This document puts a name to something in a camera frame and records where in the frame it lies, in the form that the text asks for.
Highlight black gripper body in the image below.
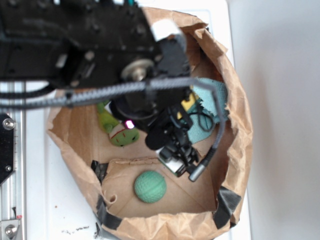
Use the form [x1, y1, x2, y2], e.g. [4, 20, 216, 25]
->
[145, 104, 193, 151]

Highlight teal cloth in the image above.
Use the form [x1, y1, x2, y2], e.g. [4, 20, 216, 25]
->
[187, 77, 229, 144]

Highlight braided grey cable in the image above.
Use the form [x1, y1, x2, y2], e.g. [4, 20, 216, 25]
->
[0, 76, 226, 161]

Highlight aluminium extrusion rail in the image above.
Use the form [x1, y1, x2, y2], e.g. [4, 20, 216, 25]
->
[0, 82, 27, 240]

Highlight green textured ball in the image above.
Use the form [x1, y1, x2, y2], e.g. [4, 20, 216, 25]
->
[134, 170, 167, 204]

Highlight yellow block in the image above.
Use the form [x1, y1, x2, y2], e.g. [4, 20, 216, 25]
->
[174, 91, 199, 120]

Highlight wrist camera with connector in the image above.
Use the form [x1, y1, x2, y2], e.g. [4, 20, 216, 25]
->
[155, 143, 217, 182]

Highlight brown paper bag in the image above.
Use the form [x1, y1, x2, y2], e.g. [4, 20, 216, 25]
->
[46, 6, 254, 240]

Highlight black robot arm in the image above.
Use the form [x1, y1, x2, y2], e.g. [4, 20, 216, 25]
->
[0, 0, 193, 144]

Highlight green plush frog toy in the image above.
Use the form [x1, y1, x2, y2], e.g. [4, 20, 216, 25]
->
[96, 100, 140, 147]

